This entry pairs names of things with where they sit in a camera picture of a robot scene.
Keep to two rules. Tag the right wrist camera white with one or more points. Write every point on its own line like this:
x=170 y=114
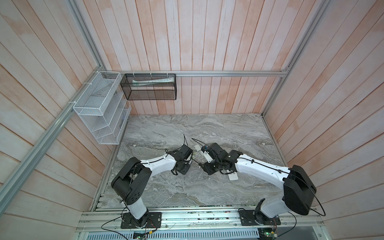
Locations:
x=206 y=154

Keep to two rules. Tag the white air conditioner remote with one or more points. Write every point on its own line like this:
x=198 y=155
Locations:
x=233 y=176

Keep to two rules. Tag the aluminium mounting rail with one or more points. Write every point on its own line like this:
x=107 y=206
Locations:
x=188 y=218

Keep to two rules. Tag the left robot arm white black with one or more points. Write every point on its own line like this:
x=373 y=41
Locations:
x=132 y=179

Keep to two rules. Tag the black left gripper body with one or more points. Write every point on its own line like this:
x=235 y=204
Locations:
x=184 y=168

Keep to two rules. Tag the white mesh wall shelf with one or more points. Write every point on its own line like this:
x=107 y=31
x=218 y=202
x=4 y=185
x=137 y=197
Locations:
x=102 y=108

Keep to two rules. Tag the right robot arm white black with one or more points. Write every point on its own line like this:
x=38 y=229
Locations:
x=297 y=190

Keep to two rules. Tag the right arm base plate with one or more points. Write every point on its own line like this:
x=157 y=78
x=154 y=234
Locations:
x=255 y=218

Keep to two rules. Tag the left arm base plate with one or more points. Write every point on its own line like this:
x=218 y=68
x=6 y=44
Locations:
x=148 y=220

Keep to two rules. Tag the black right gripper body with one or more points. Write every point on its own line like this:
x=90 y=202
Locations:
x=212 y=166

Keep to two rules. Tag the white paper in basket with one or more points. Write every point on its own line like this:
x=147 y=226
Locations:
x=164 y=82

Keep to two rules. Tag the green circuit board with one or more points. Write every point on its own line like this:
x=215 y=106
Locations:
x=140 y=236

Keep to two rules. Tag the black mesh wall basket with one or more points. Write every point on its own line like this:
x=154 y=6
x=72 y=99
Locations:
x=148 y=93

